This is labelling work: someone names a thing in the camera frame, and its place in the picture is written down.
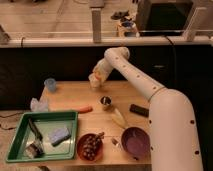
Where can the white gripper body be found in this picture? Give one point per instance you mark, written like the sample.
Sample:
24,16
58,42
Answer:
101,81

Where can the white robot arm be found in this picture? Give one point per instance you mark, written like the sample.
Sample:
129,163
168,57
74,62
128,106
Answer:
174,141

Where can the white paper cup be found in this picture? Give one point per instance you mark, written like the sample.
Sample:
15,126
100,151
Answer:
95,84

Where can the blue plastic cup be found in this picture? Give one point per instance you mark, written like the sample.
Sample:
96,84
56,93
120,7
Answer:
50,84

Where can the orange carrot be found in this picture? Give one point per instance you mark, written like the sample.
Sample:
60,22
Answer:
84,109

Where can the yellow banana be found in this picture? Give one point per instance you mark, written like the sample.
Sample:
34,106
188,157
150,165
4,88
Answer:
119,120

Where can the black rectangular block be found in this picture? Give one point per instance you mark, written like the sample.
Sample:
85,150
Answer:
139,110

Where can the wooden table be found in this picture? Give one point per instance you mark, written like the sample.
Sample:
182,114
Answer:
75,94

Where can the crumpled plastic bag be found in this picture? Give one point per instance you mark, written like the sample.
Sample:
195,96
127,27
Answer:
39,105

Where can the dark grapes bunch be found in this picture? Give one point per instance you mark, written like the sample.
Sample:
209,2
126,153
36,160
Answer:
92,145

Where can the metal fork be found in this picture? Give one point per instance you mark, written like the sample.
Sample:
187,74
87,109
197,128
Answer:
116,143

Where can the brown bowl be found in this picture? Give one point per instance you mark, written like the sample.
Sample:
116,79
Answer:
80,148

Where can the blue sponge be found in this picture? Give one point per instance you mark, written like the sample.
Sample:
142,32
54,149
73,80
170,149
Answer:
58,135

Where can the purple bowl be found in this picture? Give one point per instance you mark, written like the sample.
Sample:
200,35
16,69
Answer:
135,141

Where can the black monitor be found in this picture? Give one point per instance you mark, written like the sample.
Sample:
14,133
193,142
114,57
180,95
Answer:
162,17

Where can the green plastic tray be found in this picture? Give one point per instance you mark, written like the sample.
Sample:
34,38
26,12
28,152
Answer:
46,123

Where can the black handled brush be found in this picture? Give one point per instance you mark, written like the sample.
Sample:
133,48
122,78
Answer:
35,149

